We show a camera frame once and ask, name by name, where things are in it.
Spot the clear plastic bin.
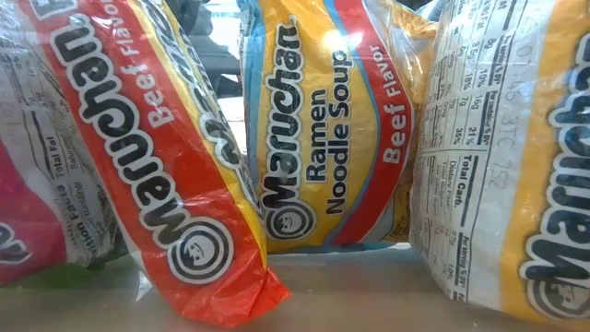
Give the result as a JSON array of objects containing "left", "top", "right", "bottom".
[{"left": 0, "top": 0, "right": 590, "bottom": 332}]

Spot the green ramen noodle packet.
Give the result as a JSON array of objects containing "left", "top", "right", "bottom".
[{"left": 0, "top": 0, "right": 124, "bottom": 290}]

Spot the blue ramen noodle packet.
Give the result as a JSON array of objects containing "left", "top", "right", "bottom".
[{"left": 237, "top": 0, "right": 439, "bottom": 255}]

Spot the yellow ramen noodle packet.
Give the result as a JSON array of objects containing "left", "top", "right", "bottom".
[{"left": 407, "top": 0, "right": 590, "bottom": 331}]

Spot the red ramen noodle packet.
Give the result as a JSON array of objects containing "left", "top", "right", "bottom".
[{"left": 18, "top": 0, "right": 292, "bottom": 329}]

